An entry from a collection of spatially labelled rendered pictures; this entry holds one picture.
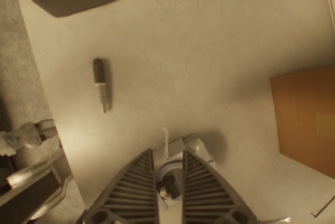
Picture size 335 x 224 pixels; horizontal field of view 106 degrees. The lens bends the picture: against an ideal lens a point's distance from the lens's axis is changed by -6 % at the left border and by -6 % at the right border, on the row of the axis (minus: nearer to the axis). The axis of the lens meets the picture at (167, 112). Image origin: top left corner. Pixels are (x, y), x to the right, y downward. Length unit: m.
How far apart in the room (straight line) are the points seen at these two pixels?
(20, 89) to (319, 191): 2.13
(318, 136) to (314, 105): 0.07
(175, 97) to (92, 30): 0.28
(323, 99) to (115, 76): 0.45
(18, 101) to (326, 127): 2.03
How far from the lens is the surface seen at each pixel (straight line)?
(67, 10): 0.47
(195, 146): 0.32
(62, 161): 1.23
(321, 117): 0.39
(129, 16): 0.44
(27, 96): 1.84
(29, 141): 0.70
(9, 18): 2.09
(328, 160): 0.42
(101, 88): 0.38
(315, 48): 0.58
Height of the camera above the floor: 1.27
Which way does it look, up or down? 85 degrees down
